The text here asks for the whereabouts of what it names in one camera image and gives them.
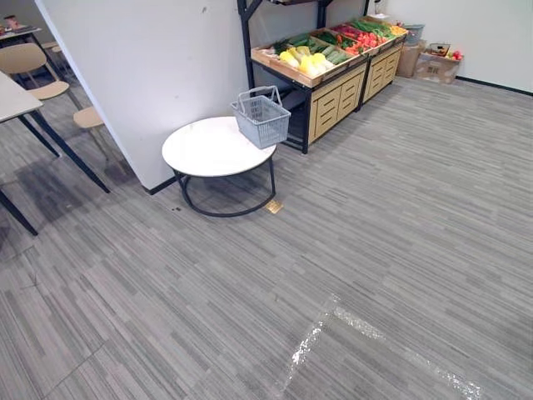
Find grey plastic shopping basket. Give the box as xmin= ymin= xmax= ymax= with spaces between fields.
xmin=231 ymin=85 xmax=292 ymax=150

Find yellow napa cabbage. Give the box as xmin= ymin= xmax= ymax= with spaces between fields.
xmin=279 ymin=48 xmax=301 ymax=68
xmin=298 ymin=53 xmax=335 ymax=78

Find clear floor tape strip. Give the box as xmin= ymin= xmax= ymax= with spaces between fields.
xmin=281 ymin=292 xmax=341 ymax=391
xmin=331 ymin=306 xmax=484 ymax=400

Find pale green zucchini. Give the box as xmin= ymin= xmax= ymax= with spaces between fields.
xmin=321 ymin=44 xmax=351 ymax=66

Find dark green cucumber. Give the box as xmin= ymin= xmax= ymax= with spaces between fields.
xmin=274 ymin=34 xmax=312 ymax=52

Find wooden produce stand with drawers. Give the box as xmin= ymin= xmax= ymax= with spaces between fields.
xmin=319 ymin=13 xmax=409 ymax=113

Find red tomato pile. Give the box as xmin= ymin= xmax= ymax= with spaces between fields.
xmin=344 ymin=30 xmax=388 ymax=55

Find beige wooden stool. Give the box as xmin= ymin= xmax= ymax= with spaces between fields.
xmin=72 ymin=106 xmax=110 ymax=162

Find brown cardboard box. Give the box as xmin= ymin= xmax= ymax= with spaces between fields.
xmin=396 ymin=39 xmax=428 ymax=79

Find green pepper pile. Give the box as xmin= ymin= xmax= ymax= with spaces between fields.
xmin=351 ymin=17 xmax=395 ymax=39

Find printed white cardboard box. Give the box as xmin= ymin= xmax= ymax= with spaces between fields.
xmin=414 ymin=48 xmax=464 ymax=85

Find grey plastic bin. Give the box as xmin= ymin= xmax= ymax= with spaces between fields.
xmin=404 ymin=23 xmax=426 ymax=47

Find grey table black legs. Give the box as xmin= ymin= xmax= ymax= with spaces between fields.
xmin=0 ymin=70 xmax=112 ymax=238

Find beige wooden chair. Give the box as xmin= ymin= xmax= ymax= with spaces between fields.
xmin=0 ymin=42 xmax=71 ymax=102

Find round white table black frame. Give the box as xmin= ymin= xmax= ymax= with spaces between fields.
xmin=161 ymin=116 xmax=278 ymax=218

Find wooden produce stand black frame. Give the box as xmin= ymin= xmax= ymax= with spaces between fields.
xmin=237 ymin=0 xmax=370 ymax=156

